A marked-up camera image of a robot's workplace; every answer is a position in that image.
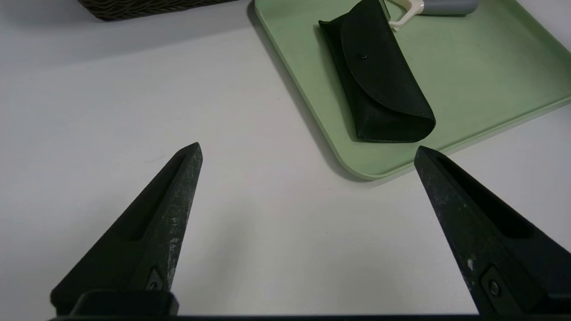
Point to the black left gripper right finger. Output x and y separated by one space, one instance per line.
482 240

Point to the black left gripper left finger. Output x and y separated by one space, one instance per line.
147 232

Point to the light green plastic tray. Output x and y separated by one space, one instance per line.
468 76

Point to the dark brown wicker basket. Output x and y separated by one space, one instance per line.
134 9

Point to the black glasses case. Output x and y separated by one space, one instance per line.
379 80

